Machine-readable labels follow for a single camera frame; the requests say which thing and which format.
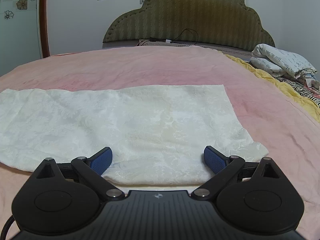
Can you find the white sliding wardrobe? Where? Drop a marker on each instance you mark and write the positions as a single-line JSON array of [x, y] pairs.
[[20, 41]]

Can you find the olive upholstered headboard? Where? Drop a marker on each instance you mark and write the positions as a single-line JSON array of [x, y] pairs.
[[223, 22]]

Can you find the white cream pants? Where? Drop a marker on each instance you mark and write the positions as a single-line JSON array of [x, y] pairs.
[[157, 133]]

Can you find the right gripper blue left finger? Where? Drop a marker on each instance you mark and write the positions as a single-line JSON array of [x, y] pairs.
[[90, 171]]

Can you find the white printed folded quilt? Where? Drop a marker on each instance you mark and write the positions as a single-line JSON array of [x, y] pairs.
[[279, 62]]

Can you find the yellow blanket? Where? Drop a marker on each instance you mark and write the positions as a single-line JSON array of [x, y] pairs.
[[306, 103]]

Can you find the pink bed sheet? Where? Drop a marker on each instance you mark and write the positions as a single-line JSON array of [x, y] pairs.
[[289, 133]]

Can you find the black and white striped cloth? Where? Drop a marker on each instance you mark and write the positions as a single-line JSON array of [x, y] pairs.
[[303, 90]]

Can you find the brown wooden door frame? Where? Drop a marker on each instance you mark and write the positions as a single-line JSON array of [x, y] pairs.
[[43, 28]]

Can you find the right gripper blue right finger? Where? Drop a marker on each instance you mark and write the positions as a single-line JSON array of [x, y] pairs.
[[225, 169]]

